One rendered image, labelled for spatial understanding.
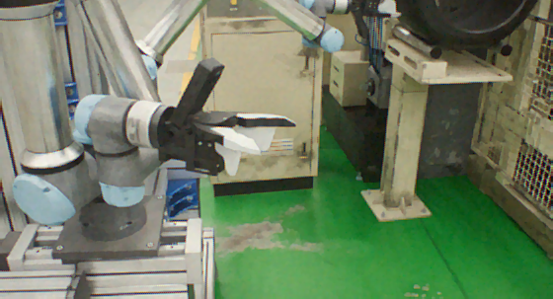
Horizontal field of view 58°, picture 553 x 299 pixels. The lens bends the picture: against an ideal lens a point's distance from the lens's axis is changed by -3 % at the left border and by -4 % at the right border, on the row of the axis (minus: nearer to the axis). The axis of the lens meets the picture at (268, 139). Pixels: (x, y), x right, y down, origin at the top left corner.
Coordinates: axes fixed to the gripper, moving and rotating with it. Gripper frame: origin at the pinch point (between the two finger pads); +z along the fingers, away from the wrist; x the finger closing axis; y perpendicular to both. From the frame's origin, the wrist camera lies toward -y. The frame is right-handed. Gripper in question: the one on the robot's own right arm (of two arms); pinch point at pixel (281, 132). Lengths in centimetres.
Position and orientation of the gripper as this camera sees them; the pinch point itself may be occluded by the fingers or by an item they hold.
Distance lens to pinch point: 73.9
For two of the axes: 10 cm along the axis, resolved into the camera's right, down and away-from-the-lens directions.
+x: -3.6, 2.7, -8.9
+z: 9.3, 1.5, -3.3
